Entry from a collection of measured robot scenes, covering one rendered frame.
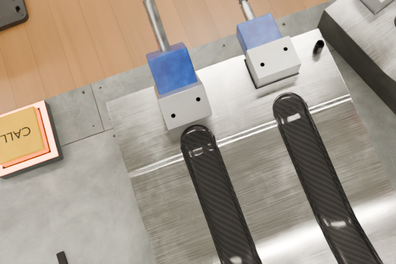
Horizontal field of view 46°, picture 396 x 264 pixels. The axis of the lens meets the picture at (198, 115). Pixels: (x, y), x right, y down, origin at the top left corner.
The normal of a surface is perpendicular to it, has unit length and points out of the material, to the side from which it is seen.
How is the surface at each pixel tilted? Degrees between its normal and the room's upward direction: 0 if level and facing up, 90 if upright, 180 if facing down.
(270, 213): 2
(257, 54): 0
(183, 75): 38
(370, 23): 0
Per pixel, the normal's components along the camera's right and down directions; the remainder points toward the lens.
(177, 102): 0.16, 0.33
